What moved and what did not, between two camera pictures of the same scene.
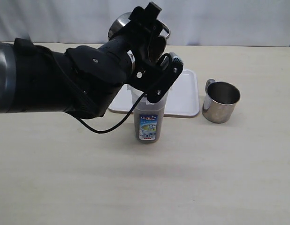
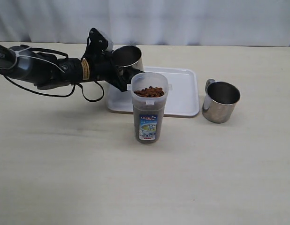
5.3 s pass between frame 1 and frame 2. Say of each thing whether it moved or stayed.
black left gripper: moved
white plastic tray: stayed
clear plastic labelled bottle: stayed
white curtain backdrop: stayed
